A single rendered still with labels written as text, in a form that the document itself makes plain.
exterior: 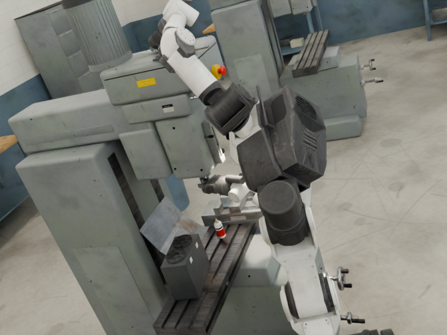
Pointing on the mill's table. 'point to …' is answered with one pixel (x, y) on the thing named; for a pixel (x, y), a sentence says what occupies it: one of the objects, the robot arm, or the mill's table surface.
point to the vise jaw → (237, 205)
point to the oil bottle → (219, 228)
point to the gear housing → (161, 108)
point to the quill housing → (187, 145)
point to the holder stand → (185, 267)
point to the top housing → (153, 75)
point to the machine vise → (247, 215)
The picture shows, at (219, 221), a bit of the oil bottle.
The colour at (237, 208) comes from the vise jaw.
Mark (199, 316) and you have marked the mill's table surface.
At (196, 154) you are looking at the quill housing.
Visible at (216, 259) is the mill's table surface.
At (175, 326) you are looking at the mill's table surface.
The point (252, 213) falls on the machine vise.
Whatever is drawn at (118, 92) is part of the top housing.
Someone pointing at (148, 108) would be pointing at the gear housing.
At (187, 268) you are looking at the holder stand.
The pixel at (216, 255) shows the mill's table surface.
